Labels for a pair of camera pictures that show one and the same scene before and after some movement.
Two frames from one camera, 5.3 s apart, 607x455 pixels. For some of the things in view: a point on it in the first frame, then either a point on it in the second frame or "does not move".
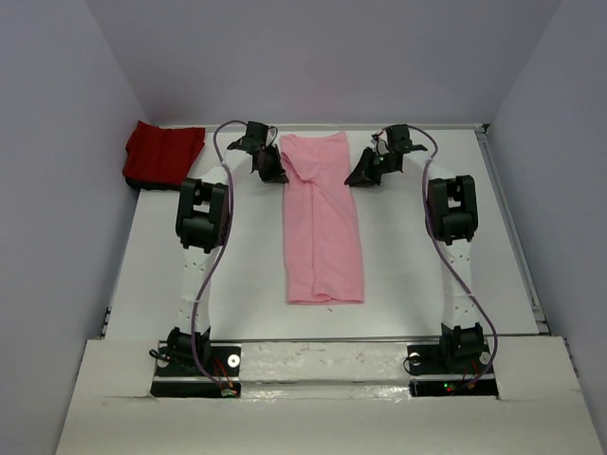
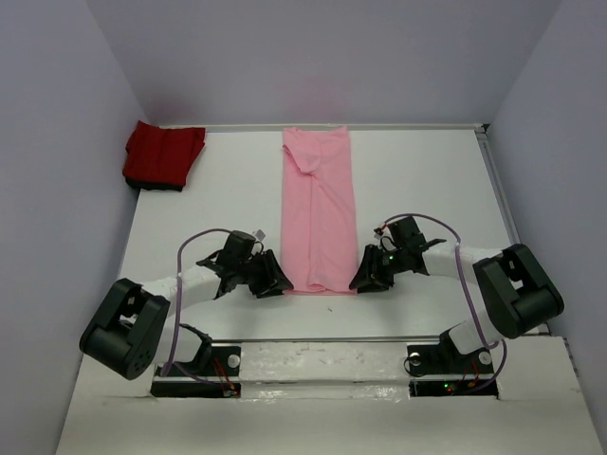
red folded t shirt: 159,157 does not move
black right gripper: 363,174 -> 369,276
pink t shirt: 322,257 does not move
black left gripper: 276,175 -> 272,279
